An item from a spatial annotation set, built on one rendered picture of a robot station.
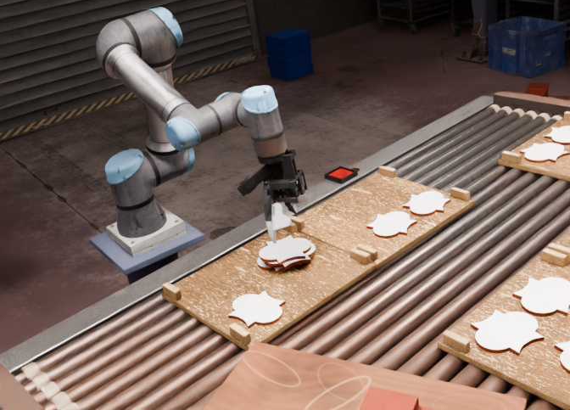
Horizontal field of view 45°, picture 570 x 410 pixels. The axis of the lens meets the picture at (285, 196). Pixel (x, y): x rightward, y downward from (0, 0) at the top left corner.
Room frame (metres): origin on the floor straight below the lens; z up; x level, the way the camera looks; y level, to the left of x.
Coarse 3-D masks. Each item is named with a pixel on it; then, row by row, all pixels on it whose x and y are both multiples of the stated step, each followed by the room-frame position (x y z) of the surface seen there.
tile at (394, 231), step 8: (384, 216) 1.65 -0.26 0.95; (392, 216) 1.65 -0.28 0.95; (400, 216) 1.64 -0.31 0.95; (408, 216) 1.64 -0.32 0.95; (376, 224) 1.62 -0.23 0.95; (384, 224) 1.61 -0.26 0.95; (392, 224) 1.61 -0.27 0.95; (400, 224) 1.60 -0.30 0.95; (408, 224) 1.59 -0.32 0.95; (376, 232) 1.58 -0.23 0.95; (384, 232) 1.57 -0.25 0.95; (392, 232) 1.57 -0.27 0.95; (400, 232) 1.56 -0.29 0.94
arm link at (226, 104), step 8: (224, 96) 1.57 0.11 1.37; (232, 96) 1.55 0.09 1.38; (240, 96) 1.53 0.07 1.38; (208, 104) 1.52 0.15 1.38; (216, 104) 1.51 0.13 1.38; (224, 104) 1.52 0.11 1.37; (232, 104) 1.52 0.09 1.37; (224, 112) 1.50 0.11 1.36; (232, 112) 1.51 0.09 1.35; (224, 120) 1.49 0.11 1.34; (232, 120) 1.50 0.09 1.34; (224, 128) 1.49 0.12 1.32; (232, 128) 1.52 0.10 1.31
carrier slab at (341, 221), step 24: (360, 192) 1.84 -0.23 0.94; (384, 192) 1.82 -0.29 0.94; (408, 192) 1.80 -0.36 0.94; (312, 216) 1.73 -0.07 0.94; (336, 216) 1.71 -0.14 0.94; (360, 216) 1.69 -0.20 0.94; (432, 216) 1.63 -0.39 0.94; (336, 240) 1.58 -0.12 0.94; (360, 240) 1.56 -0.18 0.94; (384, 240) 1.55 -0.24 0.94; (408, 240) 1.53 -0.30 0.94
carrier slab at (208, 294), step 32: (224, 256) 1.58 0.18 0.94; (256, 256) 1.56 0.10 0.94; (320, 256) 1.51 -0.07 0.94; (192, 288) 1.45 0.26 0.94; (224, 288) 1.43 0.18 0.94; (256, 288) 1.41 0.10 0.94; (288, 288) 1.39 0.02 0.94; (320, 288) 1.37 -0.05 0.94; (224, 320) 1.30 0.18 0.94; (288, 320) 1.26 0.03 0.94
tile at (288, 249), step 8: (280, 240) 1.55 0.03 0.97; (288, 240) 1.55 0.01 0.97; (296, 240) 1.54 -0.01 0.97; (304, 240) 1.54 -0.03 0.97; (264, 248) 1.53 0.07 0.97; (272, 248) 1.52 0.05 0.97; (280, 248) 1.52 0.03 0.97; (288, 248) 1.51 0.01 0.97; (296, 248) 1.50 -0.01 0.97; (304, 248) 1.50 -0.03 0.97; (264, 256) 1.49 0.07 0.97; (272, 256) 1.48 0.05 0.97; (280, 256) 1.47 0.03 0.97; (288, 256) 1.47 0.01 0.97; (296, 256) 1.47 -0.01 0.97; (304, 256) 1.46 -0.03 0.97; (280, 264) 1.45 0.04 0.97
